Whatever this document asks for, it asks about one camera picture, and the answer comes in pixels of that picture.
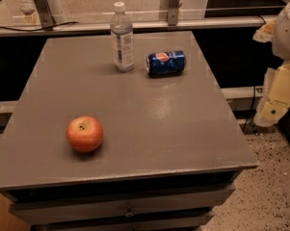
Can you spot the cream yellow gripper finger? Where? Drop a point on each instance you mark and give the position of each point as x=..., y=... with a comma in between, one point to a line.
x=275, y=101

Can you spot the clear plastic water bottle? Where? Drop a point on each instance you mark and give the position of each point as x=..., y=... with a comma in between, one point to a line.
x=121, y=29

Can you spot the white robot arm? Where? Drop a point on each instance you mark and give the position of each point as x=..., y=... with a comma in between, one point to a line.
x=278, y=33

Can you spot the crushed blue soda can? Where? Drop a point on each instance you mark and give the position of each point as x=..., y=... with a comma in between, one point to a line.
x=165, y=63

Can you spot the grey drawer cabinet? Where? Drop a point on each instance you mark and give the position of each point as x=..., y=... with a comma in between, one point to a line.
x=171, y=146

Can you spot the round metal drawer knob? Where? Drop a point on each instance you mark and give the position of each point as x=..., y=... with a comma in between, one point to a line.
x=129, y=214

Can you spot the red apple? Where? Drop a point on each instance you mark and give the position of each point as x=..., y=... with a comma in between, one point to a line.
x=84, y=134

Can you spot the brown cardboard box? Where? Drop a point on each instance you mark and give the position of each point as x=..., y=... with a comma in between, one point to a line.
x=9, y=222

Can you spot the grey metal bracket centre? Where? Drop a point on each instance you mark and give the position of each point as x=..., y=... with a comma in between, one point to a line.
x=172, y=16

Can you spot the grey metal bracket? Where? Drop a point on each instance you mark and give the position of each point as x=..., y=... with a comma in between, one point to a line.
x=172, y=16
x=46, y=19

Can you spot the grey metal bracket left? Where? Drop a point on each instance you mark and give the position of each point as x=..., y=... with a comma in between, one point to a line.
x=46, y=19

